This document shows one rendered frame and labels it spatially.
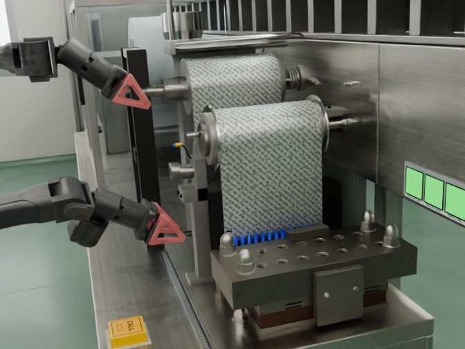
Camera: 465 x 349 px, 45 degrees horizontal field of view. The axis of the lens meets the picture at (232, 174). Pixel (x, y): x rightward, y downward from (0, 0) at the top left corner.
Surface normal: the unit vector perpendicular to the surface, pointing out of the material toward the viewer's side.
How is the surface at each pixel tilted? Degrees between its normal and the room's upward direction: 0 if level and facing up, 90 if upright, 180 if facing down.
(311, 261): 0
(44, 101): 90
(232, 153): 90
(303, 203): 90
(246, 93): 92
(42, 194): 26
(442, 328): 0
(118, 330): 0
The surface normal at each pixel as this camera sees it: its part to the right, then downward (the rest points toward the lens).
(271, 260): -0.06, -0.96
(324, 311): 0.29, 0.25
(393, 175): -0.96, 0.13
